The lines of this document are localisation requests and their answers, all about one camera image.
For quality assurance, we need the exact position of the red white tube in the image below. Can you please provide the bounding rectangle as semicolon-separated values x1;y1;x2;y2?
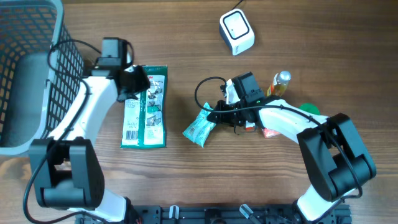
245;121;256;131

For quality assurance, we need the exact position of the green package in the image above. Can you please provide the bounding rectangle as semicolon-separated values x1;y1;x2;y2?
120;65;168;149

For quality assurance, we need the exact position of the small yellow bottle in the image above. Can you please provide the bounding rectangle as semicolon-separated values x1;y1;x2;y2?
266;71;292;96

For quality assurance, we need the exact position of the light teal sachet pack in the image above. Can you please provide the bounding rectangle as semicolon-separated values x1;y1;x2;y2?
183;103;216;147

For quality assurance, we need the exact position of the green lid jar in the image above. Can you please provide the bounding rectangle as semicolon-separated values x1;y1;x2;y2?
299;103;320;115

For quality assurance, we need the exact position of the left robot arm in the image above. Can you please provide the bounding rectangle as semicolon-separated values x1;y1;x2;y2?
22;37;150;223

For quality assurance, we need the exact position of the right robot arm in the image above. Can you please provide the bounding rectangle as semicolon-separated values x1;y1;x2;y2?
207;72;376;223

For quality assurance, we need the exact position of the white barcode scanner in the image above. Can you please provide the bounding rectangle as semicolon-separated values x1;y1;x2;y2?
219;9;255;56

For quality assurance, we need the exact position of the dark grey mesh basket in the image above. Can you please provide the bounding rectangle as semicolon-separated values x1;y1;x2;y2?
1;0;84;156

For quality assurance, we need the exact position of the black left camera cable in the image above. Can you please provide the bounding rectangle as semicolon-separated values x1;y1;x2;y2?
22;39;103;224

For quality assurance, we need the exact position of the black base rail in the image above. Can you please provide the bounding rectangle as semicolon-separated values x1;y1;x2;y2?
74;203;352;224

